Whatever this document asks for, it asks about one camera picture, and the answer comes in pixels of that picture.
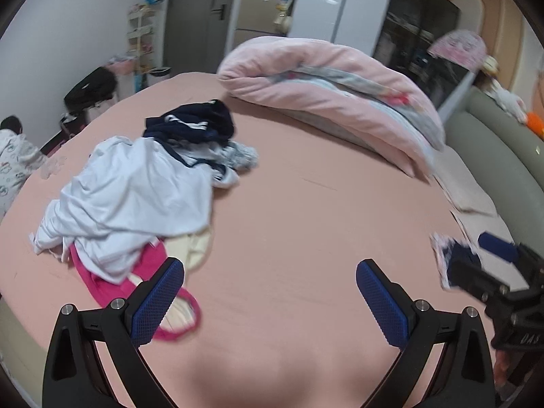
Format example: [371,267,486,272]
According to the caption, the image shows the grey cabinet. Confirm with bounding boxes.
[232,0,291,49]

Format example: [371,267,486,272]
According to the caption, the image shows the grey green headboard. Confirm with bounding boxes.
[445,87,543,253]

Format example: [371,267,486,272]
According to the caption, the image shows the grey door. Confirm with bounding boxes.
[163,0,233,75]

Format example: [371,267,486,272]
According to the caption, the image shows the black glass wardrobe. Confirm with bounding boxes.
[373,0,466,108]

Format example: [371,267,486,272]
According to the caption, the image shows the grey patterned crumpled garment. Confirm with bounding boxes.
[211,141,259,171]

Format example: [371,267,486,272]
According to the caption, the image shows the pink patterned pillow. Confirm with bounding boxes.
[428,30,488,72]

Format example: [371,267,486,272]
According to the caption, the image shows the pink bed sheet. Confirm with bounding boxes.
[0,70,498,408]

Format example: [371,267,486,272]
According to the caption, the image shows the white garment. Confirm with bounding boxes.
[32,136,238,284]

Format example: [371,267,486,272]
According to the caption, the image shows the white plush toy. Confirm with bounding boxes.
[480,55,527,124]

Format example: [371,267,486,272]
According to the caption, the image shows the cream yellow garment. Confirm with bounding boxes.
[163,226,213,273]

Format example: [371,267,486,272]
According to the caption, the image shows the black chair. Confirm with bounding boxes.
[59,66,117,138]

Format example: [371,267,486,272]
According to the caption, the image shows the white shelf rack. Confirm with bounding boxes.
[126,4,155,92]

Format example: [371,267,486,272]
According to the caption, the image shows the magenta pink garment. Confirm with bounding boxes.
[69,241,202,342]

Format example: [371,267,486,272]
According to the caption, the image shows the navy garment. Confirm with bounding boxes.
[448,240,481,269]

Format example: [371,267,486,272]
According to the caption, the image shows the navy shorts with white stripes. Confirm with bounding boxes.
[142,100,235,168]

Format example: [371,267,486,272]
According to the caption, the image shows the pink folded quilt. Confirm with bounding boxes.
[217,37,445,177]

